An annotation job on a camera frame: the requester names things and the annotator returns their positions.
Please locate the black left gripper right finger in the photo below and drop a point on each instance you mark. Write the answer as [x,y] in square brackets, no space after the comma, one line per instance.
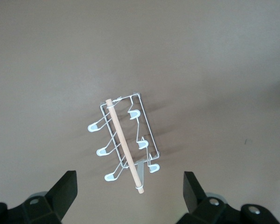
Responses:
[196,198]

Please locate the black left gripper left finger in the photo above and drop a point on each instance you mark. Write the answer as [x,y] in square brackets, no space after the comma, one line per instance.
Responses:
[58,198]

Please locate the brown table cover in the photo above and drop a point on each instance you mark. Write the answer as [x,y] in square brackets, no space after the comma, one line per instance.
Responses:
[60,58]

